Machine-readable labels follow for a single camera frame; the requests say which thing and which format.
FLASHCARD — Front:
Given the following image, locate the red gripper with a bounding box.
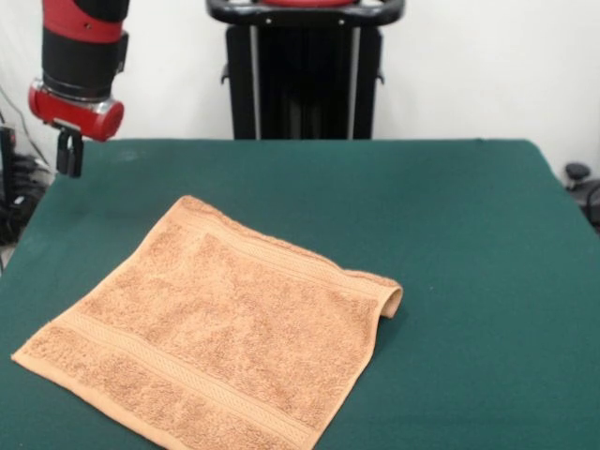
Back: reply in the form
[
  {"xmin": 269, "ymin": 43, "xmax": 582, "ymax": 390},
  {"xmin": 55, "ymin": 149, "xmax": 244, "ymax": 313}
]
[{"xmin": 26, "ymin": 79, "xmax": 127, "ymax": 178}]

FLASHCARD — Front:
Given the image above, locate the dark green table cloth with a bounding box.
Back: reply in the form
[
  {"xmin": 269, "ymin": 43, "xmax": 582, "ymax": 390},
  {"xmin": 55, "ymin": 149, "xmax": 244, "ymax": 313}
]
[{"xmin": 0, "ymin": 138, "xmax": 600, "ymax": 450}]

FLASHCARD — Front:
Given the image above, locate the black cable bundle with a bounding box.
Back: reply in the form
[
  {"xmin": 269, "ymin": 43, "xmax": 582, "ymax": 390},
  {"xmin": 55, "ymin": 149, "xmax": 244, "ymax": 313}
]
[{"xmin": 12, "ymin": 154, "xmax": 56, "ymax": 198}]

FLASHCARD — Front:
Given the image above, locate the grey wall cable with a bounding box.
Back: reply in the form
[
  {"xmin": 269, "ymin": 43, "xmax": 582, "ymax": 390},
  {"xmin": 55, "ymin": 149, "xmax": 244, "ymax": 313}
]
[{"xmin": 0, "ymin": 86, "xmax": 53, "ymax": 170}]

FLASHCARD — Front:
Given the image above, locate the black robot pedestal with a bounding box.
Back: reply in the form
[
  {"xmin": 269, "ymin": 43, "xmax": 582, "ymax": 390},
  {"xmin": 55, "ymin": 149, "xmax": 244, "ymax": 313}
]
[{"xmin": 205, "ymin": 0, "xmax": 407, "ymax": 141}]

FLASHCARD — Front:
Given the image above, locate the tan terry cloth towel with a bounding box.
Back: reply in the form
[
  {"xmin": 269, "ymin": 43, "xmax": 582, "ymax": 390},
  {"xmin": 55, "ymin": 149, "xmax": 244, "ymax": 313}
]
[{"xmin": 9, "ymin": 195, "xmax": 404, "ymax": 450}]

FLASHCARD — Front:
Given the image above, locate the black electronics box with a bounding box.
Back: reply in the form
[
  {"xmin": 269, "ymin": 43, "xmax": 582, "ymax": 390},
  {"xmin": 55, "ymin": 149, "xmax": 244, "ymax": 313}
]
[{"xmin": 0, "ymin": 124, "xmax": 19, "ymax": 246}]

